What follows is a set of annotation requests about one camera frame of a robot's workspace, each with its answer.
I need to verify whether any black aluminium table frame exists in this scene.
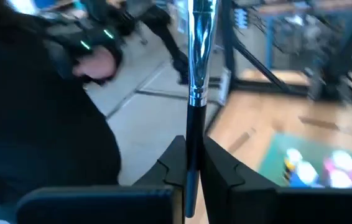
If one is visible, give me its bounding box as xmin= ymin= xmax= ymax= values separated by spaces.
xmin=205 ymin=0 xmax=352 ymax=138

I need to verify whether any large purple paint bottle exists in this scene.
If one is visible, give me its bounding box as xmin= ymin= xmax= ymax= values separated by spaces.
xmin=289 ymin=161 xmax=323 ymax=189

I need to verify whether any translucent teal plastic bin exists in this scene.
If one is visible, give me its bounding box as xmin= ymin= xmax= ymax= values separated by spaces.
xmin=258 ymin=132 xmax=352 ymax=189

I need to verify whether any person's hand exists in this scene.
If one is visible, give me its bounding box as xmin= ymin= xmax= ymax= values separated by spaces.
xmin=72 ymin=45 xmax=118 ymax=83

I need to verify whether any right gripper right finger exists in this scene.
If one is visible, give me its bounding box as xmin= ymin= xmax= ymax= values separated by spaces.
xmin=200 ymin=136 xmax=352 ymax=224

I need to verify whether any black box with white labels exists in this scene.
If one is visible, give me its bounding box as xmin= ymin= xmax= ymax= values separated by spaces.
xmin=234 ymin=7 xmax=250 ymax=30

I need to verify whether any bulky black object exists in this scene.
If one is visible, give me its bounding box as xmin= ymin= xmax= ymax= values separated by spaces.
xmin=0 ymin=0 xmax=124 ymax=215

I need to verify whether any black paint brush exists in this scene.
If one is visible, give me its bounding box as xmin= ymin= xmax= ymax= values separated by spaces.
xmin=184 ymin=0 xmax=220 ymax=218

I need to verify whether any large pink paint bottle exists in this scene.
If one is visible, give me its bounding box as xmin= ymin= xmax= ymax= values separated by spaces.
xmin=322 ymin=149 xmax=352 ymax=189

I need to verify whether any silver frame bracket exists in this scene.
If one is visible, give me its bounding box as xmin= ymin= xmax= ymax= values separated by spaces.
xmin=218 ymin=68 xmax=231 ymax=105

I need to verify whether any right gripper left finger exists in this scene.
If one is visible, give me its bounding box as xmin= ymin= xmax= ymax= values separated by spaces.
xmin=16 ymin=135 xmax=187 ymax=224

